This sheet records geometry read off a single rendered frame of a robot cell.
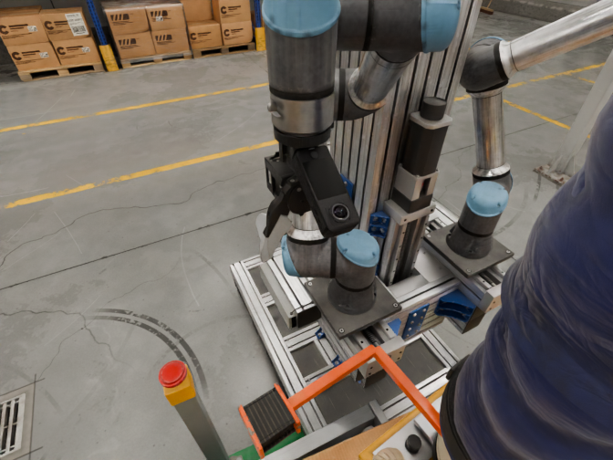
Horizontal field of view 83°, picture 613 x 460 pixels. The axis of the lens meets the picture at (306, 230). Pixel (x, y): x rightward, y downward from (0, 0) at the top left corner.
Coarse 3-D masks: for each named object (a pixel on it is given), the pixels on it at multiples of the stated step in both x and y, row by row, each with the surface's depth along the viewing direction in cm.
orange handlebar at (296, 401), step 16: (368, 352) 73; (384, 352) 73; (336, 368) 71; (352, 368) 71; (384, 368) 72; (320, 384) 68; (400, 384) 68; (288, 400) 66; (304, 400) 66; (416, 400) 66; (432, 416) 64
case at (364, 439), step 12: (396, 420) 89; (372, 432) 87; (384, 432) 87; (336, 444) 85; (348, 444) 85; (360, 444) 85; (312, 456) 83; (324, 456) 83; (336, 456) 83; (348, 456) 83
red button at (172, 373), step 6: (168, 366) 90; (174, 366) 90; (180, 366) 90; (162, 372) 89; (168, 372) 89; (174, 372) 89; (180, 372) 89; (186, 372) 90; (162, 378) 88; (168, 378) 88; (174, 378) 88; (180, 378) 89; (162, 384) 88; (168, 384) 88; (174, 384) 88
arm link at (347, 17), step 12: (348, 0) 40; (360, 0) 40; (348, 12) 40; (360, 12) 40; (348, 24) 41; (360, 24) 41; (348, 36) 42; (360, 36) 42; (348, 48) 44; (360, 48) 44
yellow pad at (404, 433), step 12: (444, 384) 80; (432, 396) 78; (408, 420) 74; (396, 432) 73; (408, 432) 72; (420, 432) 72; (372, 444) 71; (384, 444) 70; (396, 444) 70; (408, 444) 69; (420, 444) 68; (360, 456) 69; (372, 456) 69; (408, 456) 69; (420, 456) 69
